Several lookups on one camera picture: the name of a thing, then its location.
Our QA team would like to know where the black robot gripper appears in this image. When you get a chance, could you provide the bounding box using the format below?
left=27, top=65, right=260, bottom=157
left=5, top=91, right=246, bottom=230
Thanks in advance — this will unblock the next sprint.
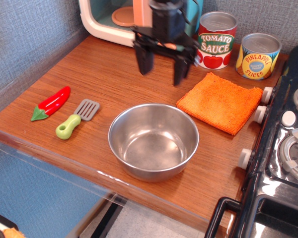
left=132, top=7, right=198, bottom=86

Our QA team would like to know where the green handled grey toy spatula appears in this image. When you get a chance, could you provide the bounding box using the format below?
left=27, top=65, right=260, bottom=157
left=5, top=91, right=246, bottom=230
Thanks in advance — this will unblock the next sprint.
left=55, top=99, right=100, bottom=140

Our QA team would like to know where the red toy chili pepper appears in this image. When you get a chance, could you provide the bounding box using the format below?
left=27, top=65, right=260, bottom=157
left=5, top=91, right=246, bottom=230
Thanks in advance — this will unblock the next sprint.
left=31, top=86, right=71, bottom=121

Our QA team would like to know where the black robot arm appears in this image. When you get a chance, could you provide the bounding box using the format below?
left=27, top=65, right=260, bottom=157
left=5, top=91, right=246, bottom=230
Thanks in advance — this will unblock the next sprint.
left=132, top=0, right=199, bottom=86

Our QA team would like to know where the silver metal pot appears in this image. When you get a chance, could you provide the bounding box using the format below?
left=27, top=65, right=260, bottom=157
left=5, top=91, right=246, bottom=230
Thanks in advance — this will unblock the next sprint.
left=108, top=103, right=199, bottom=182

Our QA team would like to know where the tomato sauce can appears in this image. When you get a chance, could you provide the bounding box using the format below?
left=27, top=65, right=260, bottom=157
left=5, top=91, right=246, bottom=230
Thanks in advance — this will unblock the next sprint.
left=198, top=11, right=237, bottom=69

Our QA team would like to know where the toy microwave oven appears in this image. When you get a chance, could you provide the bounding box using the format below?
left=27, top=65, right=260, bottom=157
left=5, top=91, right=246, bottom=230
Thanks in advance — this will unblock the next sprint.
left=78, top=0, right=204, bottom=48

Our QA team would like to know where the orange folded cloth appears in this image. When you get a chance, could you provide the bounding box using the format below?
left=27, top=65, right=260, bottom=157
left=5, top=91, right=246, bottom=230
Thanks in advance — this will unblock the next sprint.
left=176, top=72, right=263, bottom=135

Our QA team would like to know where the pineapple slices can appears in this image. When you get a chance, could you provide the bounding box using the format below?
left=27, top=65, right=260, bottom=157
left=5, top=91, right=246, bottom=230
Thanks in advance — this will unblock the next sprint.
left=235, top=33, right=282, bottom=80

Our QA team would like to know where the white stove knob upper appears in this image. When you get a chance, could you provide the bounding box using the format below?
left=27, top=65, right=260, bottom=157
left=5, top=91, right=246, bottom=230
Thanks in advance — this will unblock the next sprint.
left=261, top=87, right=274, bottom=104

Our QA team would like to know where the white stove knob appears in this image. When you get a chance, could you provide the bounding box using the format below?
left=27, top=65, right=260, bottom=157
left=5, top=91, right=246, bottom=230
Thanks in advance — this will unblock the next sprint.
left=261, top=87, right=274, bottom=104
left=238, top=148, right=253, bottom=170
left=254, top=106, right=267, bottom=124

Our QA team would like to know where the white stove knob middle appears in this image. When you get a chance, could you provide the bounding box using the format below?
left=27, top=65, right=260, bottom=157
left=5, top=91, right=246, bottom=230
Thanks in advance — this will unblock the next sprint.
left=254, top=106, right=267, bottom=124

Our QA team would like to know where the white stove knob lower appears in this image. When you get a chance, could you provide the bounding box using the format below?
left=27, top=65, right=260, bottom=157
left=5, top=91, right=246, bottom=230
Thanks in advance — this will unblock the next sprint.
left=238, top=148, right=253, bottom=170

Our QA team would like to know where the black toy stove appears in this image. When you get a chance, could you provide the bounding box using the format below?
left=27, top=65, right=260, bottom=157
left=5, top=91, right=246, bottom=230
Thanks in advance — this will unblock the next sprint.
left=205, top=46, right=298, bottom=238

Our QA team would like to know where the clear acrylic barrier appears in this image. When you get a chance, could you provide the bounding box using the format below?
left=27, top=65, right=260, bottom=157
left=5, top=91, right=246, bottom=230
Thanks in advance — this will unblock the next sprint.
left=0, top=143, right=205, bottom=238

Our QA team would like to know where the orange fuzzy object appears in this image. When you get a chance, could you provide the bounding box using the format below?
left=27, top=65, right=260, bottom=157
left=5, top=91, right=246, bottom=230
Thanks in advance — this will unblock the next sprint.
left=0, top=228, right=25, bottom=238

